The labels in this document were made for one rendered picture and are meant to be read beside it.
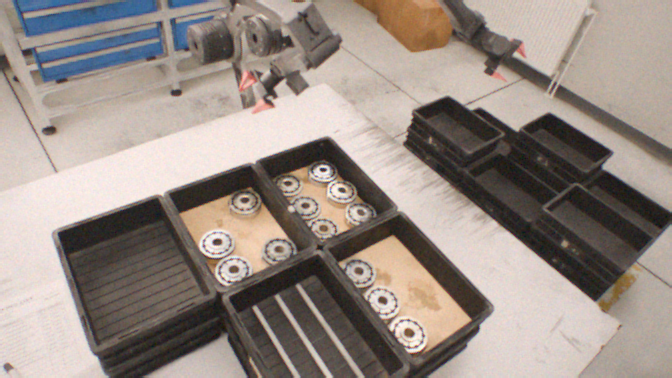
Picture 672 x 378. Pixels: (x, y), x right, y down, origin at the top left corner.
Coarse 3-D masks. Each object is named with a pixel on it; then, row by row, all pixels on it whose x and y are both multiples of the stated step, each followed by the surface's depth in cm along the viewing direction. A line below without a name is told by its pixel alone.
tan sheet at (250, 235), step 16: (208, 208) 146; (224, 208) 146; (192, 224) 141; (208, 224) 141; (224, 224) 142; (240, 224) 143; (256, 224) 143; (272, 224) 144; (240, 240) 138; (256, 240) 139; (256, 256) 135
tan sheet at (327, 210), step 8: (304, 168) 164; (304, 176) 161; (304, 184) 158; (304, 192) 155; (312, 192) 156; (320, 192) 156; (320, 200) 154; (360, 200) 156; (328, 208) 152; (336, 208) 152; (320, 216) 149; (328, 216) 149; (336, 216) 150; (344, 224) 148
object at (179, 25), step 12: (168, 0) 279; (180, 0) 283; (192, 0) 288; (204, 0) 293; (204, 12) 298; (216, 12) 302; (180, 24) 293; (192, 24) 298; (180, 36) 298; (180, 48) 304
